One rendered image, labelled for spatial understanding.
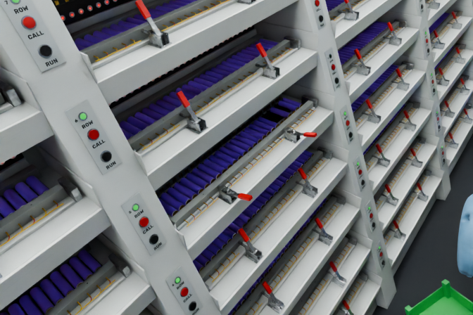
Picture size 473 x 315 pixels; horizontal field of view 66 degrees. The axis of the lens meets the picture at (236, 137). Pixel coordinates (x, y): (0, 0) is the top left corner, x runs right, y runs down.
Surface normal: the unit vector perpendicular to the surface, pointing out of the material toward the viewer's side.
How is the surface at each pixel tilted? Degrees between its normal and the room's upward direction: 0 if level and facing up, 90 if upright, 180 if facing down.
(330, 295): 19
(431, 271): 0
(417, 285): 0
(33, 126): 109
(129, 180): 90
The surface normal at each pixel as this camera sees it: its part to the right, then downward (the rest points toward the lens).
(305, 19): -0.65, 0.51
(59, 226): -0.10, -0.79
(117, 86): 0.76, 0.34
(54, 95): 0.68, 0.06
